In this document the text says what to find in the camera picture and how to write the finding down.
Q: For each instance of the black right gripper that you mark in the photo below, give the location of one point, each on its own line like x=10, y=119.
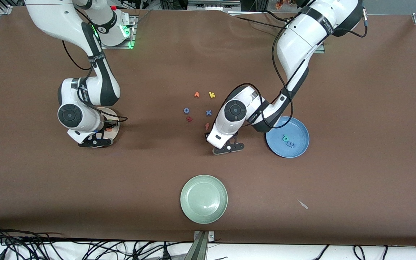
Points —
x=109, y=124

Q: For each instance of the orange background object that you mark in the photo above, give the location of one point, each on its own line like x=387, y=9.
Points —
x=284, y=3

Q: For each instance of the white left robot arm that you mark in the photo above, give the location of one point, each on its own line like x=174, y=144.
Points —
x=235, y=110

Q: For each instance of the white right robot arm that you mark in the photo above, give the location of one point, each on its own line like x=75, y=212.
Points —
x=70, y=115

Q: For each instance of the blue foam letter x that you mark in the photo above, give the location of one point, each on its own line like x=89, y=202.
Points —
x=208, y=112

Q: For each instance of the teal foam letter p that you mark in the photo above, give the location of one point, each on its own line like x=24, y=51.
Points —
x=286, y=137

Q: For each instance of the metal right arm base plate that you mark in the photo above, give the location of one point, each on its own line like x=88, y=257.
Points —
x=133, y=32

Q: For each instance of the pale green round plate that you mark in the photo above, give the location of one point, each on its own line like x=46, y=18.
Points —
x=204, y=199

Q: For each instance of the beige round plate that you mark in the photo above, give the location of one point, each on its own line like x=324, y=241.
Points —
x=111, y=112

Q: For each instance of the brown table cover sheet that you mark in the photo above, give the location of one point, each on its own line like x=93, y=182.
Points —
x=49, y=180

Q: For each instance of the blue round plate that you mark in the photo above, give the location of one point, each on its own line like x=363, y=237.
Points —
x=298, y=133

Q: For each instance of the aluminium profile post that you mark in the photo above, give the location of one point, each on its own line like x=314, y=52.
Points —
x=199, y=249

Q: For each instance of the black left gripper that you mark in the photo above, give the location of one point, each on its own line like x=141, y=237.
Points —
x=236, y=133

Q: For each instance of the blue foam letter o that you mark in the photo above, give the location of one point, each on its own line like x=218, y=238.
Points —
x=184, y=110

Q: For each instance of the blue foam letter m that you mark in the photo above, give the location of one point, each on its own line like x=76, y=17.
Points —
x=290, y=144

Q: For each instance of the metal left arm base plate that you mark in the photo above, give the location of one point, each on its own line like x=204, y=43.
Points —
x=321, y=48

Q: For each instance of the white paper scrap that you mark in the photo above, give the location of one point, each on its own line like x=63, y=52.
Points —
x=303, y=204

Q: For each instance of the grey metal background box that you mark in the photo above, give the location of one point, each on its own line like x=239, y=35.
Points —
x=213, y=5

